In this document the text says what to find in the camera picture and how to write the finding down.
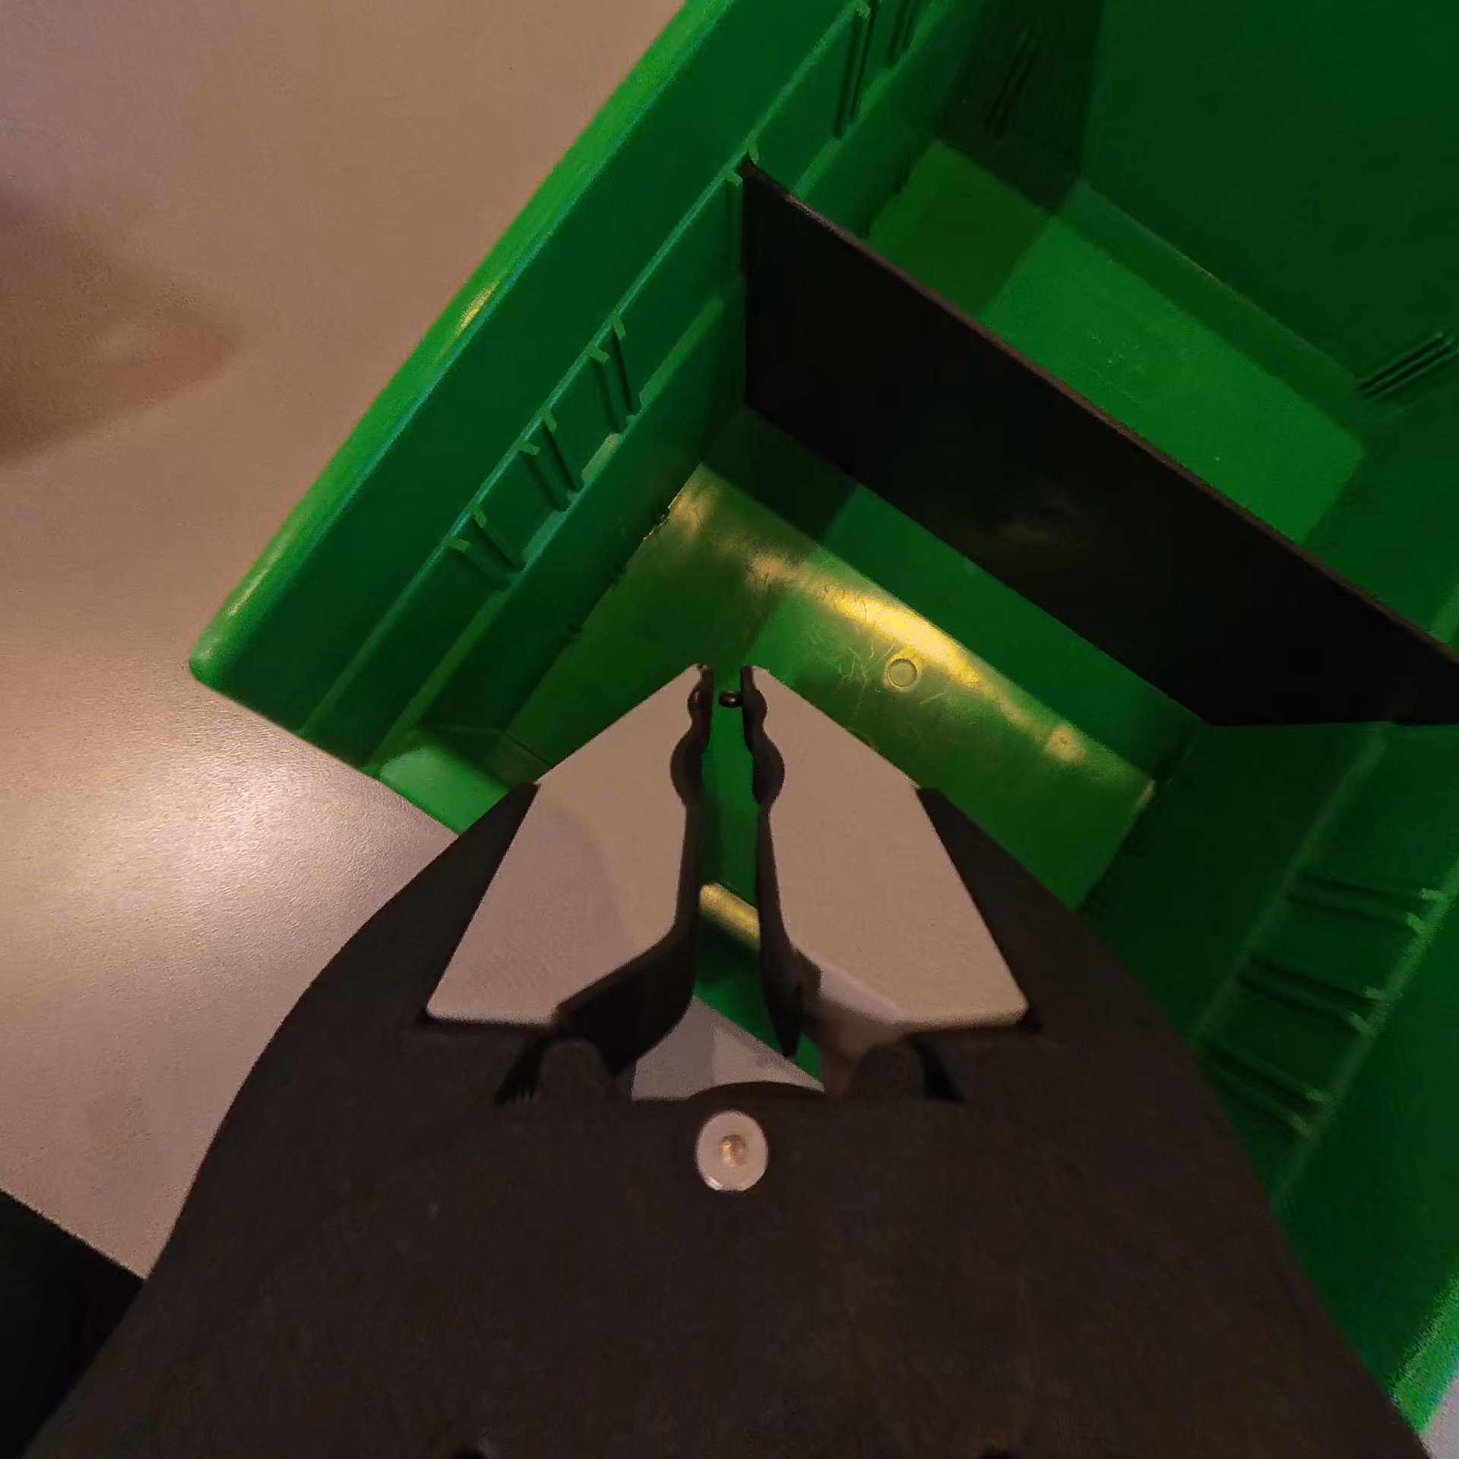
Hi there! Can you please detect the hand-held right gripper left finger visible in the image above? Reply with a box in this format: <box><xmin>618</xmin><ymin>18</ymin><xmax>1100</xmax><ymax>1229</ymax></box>
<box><xmin>427</xmin><ymin>666</ymin><xmax>715</xmax><ymax>1074</ymax></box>

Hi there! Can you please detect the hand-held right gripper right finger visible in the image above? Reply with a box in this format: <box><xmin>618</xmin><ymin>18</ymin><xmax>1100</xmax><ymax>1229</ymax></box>
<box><xmin>741</xmin><ymin>663</ymin><xmax>1029</xmax><ymax>1097</ymax></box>

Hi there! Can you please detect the green plastic bin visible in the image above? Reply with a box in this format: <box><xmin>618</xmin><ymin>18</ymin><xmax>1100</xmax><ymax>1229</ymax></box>
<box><xmin>189</xmin><ymin>0</ymin><xmax>1459</xmax><ymax>1439</ymax></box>

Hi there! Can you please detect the grey desk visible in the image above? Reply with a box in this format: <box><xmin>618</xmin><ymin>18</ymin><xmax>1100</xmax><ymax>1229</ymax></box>
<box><xmin>0</xmin><ymin>0</ymin><xmax>710</xmax><ymax>1279</ymax></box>

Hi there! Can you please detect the black bin divider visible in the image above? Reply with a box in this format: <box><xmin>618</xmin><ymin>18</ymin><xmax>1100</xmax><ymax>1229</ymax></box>
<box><xmin>736</xmin><ymin>157</ymin><xmax>1459</xmax><ymax>729</ymax></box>

